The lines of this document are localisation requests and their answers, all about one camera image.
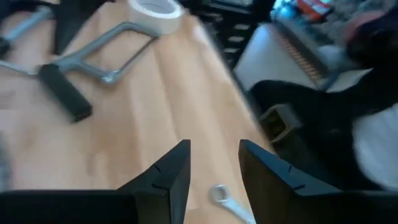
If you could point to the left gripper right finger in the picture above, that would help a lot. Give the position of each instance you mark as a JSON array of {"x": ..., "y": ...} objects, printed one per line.
[{"x": 267, "y": 177}]

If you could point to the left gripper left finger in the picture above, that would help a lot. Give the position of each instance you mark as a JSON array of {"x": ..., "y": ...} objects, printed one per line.
[{"x": 168, "y": 174}]

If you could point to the silver combination wrench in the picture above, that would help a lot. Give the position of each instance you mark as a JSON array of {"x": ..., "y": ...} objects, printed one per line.
[{"x": 231, "y": 207}]

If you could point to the person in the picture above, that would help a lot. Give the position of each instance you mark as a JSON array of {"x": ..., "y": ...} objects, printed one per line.
[{"x": 326, "y": 124}]

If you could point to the light grey panel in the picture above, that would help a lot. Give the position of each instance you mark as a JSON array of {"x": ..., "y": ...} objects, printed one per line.
[{"x": 267, "y": 59}]

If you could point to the white tape roll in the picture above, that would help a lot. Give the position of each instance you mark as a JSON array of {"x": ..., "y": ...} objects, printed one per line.
[{"x": 168, "y": 25}]

